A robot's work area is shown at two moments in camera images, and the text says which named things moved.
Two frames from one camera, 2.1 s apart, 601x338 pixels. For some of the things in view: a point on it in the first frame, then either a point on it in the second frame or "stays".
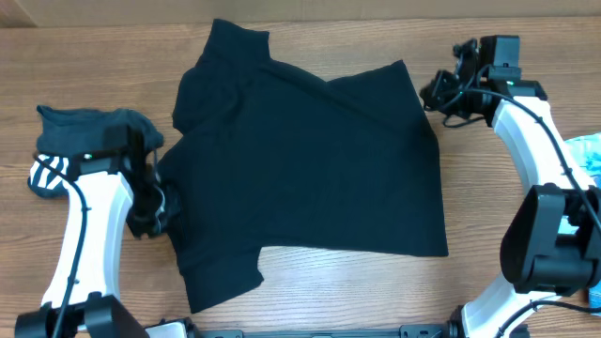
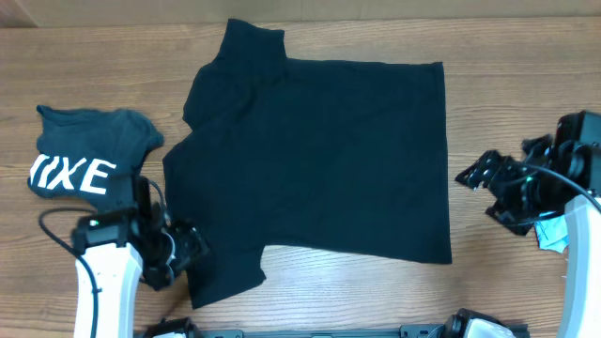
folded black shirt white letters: (63, 134) stays
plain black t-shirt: (265, 154) stays
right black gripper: (444, 89) → (500, 183)
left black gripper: (139, 227) → (192, 243)
